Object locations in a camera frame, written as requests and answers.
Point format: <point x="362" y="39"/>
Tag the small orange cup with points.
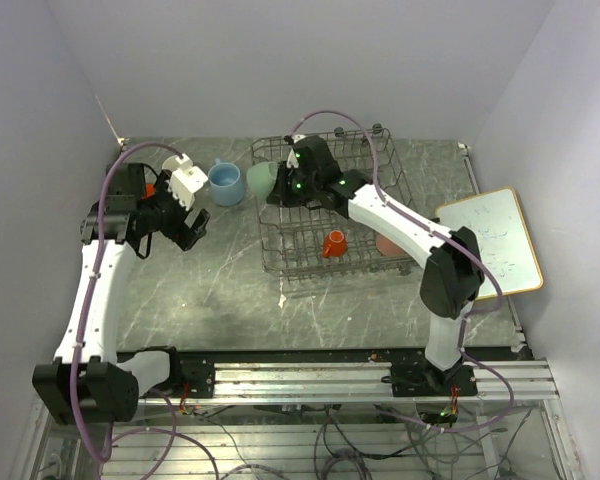
<point x="334" y="245"/>

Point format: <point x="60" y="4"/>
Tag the mint green mug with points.
<point x="261" y="178"/>

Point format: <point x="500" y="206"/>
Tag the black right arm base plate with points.
<point x="424" y="380"/>

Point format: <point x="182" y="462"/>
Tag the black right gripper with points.
<point x="280" y="195"/>

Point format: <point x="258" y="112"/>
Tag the light blue mug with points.
<point x="226" y="182"/>

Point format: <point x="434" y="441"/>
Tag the grey wire dish rack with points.
<point x="292" y="238"/>

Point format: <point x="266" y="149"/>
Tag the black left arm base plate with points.
<point x="198" y="378"/>

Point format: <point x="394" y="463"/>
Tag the yellow framed whiteboard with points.
<point x="505" y="245"/>

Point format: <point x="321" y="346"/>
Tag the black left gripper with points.
<point x="180" y="233"/>

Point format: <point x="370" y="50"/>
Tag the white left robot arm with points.
<point x="85" y="372"/>

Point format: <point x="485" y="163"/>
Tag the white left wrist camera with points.
<point x="186" y="179"/>

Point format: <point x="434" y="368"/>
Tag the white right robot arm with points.
<point x="450" y="260"/>

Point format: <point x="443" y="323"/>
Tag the pink plastic tumbler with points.
<point x="388" y="248"/>

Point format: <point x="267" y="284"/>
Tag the aluminium mounting rail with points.
<point x="364" y="382"/>

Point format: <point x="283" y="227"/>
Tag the large orange mug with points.
<point x="149" y="190"/>

